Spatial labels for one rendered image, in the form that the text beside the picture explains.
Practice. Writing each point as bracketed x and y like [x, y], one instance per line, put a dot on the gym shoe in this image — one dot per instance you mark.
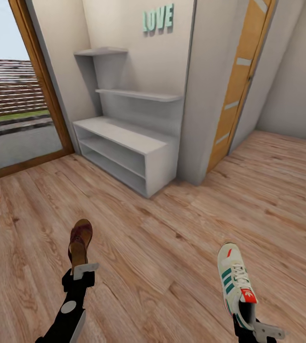
[239, 297]

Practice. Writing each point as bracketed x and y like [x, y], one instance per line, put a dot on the decorative sign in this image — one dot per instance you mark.
[162, 16]

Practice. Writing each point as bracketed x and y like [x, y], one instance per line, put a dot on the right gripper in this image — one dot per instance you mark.
[245, 335]

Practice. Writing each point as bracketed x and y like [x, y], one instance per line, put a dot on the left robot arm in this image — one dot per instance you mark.
[71, 316]

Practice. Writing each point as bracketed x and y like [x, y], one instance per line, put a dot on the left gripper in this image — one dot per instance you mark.
[88, 280]

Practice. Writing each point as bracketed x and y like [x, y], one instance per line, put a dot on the sandal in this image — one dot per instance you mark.
[80, 237]

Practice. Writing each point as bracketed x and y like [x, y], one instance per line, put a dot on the door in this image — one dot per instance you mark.
[255, 25]
[32, 128]

